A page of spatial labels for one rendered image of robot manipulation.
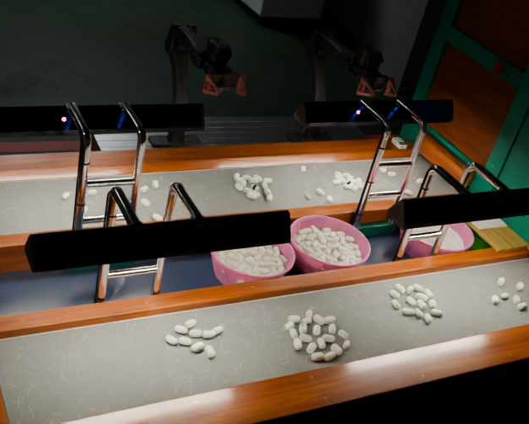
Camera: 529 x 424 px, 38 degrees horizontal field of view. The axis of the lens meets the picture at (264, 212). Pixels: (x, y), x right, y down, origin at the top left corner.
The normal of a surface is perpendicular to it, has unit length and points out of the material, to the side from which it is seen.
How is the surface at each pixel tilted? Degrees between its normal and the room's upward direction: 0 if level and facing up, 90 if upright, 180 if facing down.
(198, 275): 0
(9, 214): 0
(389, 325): 0
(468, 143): 90
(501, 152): 90
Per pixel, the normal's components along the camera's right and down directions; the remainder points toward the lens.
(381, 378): 0.21, -0.82
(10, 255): 0.43, 0.57
